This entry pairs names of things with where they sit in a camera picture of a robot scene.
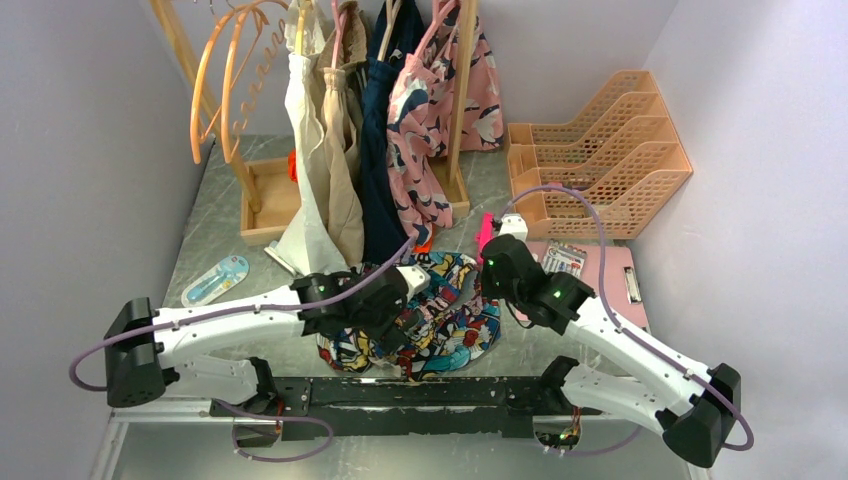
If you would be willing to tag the pink clip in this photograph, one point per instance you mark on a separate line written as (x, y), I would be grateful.
(485, 233)

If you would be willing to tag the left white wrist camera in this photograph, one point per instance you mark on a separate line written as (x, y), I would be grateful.
(417, 279)

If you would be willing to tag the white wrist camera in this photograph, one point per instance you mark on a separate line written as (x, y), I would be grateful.
(417, 279)
(513, 224)

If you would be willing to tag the beige hanging garment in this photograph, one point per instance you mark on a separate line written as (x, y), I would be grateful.
(341, 117)

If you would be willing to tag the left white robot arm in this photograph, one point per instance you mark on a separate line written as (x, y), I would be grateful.
(165, 352)

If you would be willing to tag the pink floral hanging garment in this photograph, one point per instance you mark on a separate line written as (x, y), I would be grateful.
(420, 113)

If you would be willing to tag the orange plastic file organizer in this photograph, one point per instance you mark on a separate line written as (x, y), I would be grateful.
(620, 157)

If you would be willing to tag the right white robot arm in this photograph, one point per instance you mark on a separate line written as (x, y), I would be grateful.
(691, 406)

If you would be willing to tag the orange hanger outer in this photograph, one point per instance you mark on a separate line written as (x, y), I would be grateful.
(205, 110)

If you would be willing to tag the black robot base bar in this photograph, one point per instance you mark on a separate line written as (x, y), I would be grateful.
(510, 406)

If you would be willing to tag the comic print shorts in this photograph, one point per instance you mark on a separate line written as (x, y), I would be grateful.
(449, 325)

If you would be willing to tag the wooden clothes rack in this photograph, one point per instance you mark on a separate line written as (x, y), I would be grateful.
(269, 195)

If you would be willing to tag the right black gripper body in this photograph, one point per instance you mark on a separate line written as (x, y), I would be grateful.
(491, 288)

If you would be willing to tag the navy hanging garment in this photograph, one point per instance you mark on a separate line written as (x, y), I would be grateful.
(397, 32)

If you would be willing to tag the orange hanger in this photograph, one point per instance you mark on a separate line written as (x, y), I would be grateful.
(268, 20)
(205, 110)

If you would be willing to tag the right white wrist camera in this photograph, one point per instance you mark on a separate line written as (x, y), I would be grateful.
(513, 224)

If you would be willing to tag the blue toothbrush package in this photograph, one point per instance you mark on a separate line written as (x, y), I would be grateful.
(222, 277)

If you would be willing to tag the marker pen set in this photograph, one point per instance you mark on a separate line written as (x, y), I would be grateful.
(561, 257)

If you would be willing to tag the white hanging garment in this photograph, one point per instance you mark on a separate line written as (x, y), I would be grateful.
(305, 247)

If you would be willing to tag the orange hanger inner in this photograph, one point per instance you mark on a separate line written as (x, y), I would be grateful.
(268, 20)

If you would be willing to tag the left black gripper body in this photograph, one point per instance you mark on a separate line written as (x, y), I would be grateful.
(381, 326)

